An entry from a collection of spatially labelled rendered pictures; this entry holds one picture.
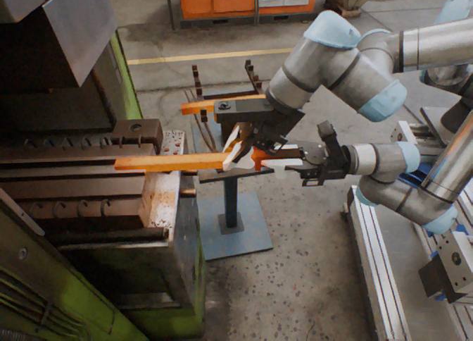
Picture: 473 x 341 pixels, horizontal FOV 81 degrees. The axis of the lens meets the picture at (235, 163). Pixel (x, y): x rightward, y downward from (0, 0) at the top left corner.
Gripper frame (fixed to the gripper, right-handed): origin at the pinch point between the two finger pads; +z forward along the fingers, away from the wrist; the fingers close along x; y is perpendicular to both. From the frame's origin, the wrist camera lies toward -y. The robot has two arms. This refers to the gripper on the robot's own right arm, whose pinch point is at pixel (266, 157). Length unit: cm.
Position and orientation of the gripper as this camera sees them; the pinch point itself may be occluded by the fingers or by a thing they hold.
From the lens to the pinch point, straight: 63.8
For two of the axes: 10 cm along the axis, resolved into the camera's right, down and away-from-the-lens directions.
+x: -0.5, -7.3, 6.8
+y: 0.1, 6.8, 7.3
